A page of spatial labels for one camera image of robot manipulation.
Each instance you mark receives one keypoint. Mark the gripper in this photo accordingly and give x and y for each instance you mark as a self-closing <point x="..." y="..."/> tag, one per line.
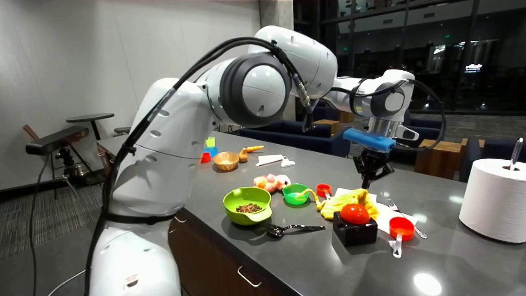
<point x="371" y="158"/>

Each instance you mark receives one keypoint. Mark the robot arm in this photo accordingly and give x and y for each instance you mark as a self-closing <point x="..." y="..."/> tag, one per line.
<point x="164" y="156"/>

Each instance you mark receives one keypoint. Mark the red button on black box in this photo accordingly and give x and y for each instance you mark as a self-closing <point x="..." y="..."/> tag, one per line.
<point x="355" y="224"/>

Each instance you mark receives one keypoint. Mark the yellow cloth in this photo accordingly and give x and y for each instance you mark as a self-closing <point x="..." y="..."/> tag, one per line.
<point x="347" y="201"/>

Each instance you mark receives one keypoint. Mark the white napkin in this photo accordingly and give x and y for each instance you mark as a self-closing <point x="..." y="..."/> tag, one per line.
<point x="386" y="218"/>

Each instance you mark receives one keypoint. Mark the small red measuring cup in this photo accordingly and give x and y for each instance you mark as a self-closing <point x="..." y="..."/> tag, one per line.
<point x="323" y="190"/>

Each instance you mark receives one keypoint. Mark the clear plastic fork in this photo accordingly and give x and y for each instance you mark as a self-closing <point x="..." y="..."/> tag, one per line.
<point x="404" y="217"/>

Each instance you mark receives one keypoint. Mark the wooden side table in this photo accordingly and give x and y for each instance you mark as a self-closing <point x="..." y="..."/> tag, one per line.
<point x="437" y="158"/>

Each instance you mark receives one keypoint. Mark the low wooden table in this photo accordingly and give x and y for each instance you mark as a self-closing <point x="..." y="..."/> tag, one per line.
<point x="326" y="125"/>

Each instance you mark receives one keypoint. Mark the small green measuring cup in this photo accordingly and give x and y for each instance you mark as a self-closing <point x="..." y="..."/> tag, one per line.
<point x="295" y="195"/>

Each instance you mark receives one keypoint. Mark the small white plastic piece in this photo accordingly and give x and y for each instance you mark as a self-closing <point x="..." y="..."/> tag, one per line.
<point x="287" y="163"/>

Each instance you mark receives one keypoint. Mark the long dark blue sofa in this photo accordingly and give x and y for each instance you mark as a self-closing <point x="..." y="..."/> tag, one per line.
<point x="287" y="135"/>

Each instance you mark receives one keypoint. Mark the pink plush toy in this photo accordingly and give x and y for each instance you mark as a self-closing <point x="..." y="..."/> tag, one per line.
<point x="271" y="182"/>

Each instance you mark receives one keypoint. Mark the black plastic spoon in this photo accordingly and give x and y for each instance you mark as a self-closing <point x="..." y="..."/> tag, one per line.
<point x="276" y="230"/>

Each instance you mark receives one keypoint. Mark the paper towel roll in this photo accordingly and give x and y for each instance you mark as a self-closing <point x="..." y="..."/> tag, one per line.
<point x="493" y="201"/>

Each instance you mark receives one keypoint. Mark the dark blue armchair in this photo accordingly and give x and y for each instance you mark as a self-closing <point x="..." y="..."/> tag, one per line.
<point x="493" y="150"/>

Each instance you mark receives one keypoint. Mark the toy carrot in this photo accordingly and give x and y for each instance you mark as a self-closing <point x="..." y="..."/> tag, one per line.
<point x="245" y="154"/>

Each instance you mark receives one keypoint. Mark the large green measuring cup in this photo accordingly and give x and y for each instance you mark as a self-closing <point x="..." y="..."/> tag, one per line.
<point x="246" y="205"/>

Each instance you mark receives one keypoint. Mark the window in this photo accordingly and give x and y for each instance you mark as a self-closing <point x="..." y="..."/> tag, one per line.
<point x="452" y="57"/>

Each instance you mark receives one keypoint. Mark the silver paper towel rod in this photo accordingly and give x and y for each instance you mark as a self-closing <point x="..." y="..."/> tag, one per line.
<point x="515" y="154"/>

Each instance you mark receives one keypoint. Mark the wooden bowl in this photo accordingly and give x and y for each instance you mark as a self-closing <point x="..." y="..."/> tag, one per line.
<point x="226" y="160"/>

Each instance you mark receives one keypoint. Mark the small blue cup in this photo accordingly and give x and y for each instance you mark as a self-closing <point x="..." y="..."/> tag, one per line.
<point x="212" y="151"/>

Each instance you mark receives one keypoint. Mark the small yellow-green cup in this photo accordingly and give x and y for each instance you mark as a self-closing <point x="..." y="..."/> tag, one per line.
<point x="210" y="142"/>

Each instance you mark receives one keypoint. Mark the brown wooden drawer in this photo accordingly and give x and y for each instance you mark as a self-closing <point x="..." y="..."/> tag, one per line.
<point x="205" y="259"/>

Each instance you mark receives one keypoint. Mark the round black side table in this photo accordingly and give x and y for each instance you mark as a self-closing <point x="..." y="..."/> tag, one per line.
<point x="90" y="118"/>

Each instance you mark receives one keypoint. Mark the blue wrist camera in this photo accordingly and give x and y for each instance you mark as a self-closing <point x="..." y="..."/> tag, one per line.
<point x="369" y="139"/>

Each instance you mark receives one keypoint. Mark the camera on tripod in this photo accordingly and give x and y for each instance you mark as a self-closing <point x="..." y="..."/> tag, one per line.
<point x="55" y="140"/>

